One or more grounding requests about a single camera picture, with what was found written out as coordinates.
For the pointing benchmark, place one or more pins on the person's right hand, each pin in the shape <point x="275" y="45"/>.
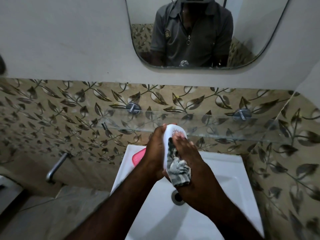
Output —
<point x="197" y="177"/>

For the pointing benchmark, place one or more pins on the person's left hand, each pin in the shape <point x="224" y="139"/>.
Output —
<point x="155" y="152"/>

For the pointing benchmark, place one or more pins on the pink soap dish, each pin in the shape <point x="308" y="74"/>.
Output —
<point x="138" y="157"/>

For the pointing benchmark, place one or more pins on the checkered cleaning cloth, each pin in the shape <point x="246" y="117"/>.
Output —
<point x="178" y="172"/>

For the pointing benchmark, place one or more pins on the white soap dish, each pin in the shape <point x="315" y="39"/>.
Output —
<point x="172" y="131"/>

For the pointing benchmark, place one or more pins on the glass shelf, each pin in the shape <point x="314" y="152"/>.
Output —
<point x="195" y="124"/>

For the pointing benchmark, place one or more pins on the person's left forearm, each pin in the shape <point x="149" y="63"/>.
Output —
<point x="112" y="212"/>

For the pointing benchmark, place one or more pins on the metal sink drain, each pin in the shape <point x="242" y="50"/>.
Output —
<point x="176" y="197"/>

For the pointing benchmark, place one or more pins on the white sink basin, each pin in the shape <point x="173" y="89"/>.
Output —
<point x="225" y="187"/>

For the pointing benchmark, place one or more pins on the chrome wall tap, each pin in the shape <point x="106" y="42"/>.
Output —
<point x="56" y="168"/>

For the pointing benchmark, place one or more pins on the rounded wall mirror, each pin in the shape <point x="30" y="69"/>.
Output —
<point x="250" y="22"/>

